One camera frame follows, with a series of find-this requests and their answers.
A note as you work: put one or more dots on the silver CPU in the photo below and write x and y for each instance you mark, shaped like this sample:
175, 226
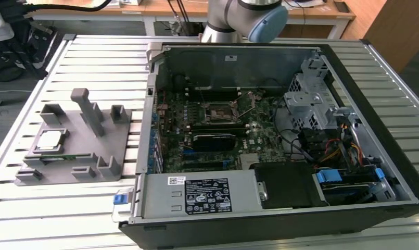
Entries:
53, 140

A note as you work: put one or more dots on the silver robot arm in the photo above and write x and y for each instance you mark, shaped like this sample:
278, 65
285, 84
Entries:
230, 15

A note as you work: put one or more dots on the CPU socket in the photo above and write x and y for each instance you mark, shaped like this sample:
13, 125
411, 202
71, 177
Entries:
219, 112

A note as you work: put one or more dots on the wooden office desk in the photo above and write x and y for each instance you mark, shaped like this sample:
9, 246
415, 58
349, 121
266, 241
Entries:
143, 9

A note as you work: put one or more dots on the grey parts rack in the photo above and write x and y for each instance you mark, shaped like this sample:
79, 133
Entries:
77, 145

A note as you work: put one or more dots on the green RAM stick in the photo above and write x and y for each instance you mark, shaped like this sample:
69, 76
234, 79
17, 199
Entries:
70, 157

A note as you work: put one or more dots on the RAM slot white clips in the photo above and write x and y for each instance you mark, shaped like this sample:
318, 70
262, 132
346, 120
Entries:
213, 90
213, 96
217, 127

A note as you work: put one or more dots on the RAM slot black clips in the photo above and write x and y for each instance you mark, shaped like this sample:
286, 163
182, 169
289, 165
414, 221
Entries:
213, 93
213, 99
217, 124

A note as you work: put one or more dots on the blue expansion slot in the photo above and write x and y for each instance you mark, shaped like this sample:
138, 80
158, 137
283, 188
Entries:
190, 151

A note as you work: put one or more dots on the black graphics card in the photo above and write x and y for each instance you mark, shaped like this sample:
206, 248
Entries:
213, 143

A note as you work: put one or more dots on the blue case latch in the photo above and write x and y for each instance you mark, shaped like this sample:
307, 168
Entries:
121, 199

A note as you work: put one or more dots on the black expansion slot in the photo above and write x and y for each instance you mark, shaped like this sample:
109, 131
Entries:
202, 166

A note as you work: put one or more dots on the grey power supply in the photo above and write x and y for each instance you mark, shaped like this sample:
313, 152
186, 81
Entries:
161, 195

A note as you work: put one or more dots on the green motherboard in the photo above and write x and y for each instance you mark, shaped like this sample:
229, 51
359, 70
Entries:
265, 140

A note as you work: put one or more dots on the silver chipset heatsink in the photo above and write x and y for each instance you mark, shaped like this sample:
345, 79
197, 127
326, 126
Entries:
250, 161

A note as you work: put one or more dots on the silver drive cage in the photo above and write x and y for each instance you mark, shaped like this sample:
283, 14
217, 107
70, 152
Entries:
299, 104

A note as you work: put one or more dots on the black plastic fan shroud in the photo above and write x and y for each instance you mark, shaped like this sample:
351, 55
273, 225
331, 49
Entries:
286, 182

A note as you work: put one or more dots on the black PC case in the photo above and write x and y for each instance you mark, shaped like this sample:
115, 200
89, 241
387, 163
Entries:
230, 231

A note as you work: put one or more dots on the blue disk carrier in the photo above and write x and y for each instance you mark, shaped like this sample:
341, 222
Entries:
329, 177

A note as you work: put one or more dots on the wooden cabinet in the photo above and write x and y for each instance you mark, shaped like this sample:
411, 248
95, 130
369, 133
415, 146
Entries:
397, 31

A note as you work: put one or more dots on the silver disk bay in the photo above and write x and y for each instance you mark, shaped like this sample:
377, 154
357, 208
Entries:
386, 190

